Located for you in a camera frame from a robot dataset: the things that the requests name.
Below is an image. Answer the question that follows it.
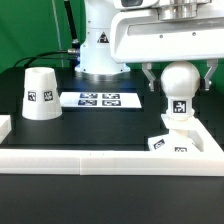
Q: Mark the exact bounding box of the white lamp shade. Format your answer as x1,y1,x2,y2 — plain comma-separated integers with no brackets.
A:
22,67,62,120

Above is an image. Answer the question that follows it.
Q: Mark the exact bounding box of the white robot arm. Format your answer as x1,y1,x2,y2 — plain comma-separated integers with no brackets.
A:
75,0,224,90

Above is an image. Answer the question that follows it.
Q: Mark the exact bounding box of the white lamp bulb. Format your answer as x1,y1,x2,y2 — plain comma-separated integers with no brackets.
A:
161,62,200,120

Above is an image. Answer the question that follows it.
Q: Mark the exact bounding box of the white marker sheet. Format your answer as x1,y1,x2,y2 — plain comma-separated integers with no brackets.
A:
60,92,141,109

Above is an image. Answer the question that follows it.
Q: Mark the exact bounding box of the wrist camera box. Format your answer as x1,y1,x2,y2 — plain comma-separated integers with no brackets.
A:
113,0,159,10

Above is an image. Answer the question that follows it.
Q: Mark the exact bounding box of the black cable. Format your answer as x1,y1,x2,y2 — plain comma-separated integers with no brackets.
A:
13,48,81,68

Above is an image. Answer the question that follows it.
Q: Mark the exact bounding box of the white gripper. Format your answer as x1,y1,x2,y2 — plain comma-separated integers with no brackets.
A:
110,6,224,91

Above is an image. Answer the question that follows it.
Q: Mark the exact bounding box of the white fence border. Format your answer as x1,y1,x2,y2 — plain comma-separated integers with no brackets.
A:
0,119,224,176

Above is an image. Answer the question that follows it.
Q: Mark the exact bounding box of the grey thin cable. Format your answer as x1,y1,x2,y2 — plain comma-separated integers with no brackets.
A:
51,0,65,68

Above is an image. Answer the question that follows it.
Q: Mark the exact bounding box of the white lamp base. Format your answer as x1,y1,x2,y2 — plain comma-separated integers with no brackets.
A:
147,113,205,153

